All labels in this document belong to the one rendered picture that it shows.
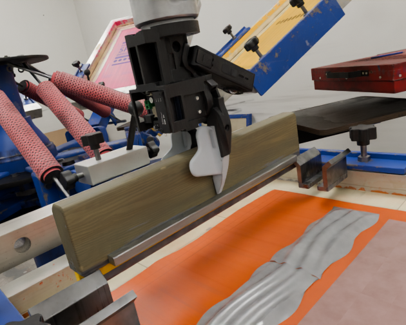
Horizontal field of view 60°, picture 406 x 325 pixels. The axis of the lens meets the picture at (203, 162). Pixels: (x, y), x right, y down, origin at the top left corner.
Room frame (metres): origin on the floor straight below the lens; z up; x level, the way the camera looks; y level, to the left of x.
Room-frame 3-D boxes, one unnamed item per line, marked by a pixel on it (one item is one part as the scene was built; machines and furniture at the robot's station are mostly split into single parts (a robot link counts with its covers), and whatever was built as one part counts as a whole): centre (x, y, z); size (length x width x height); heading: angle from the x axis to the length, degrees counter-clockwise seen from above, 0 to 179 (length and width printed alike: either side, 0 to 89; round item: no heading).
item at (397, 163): (0.63, -0.22, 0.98); 0.30 x 0.05 x 0.07; 42
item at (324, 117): (1.19, -0.13, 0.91); 1.34 x 0.40 x 0.08; 102
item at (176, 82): (0.43, 0.02, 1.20); 0.09 x 0.08 x 0.12; 132
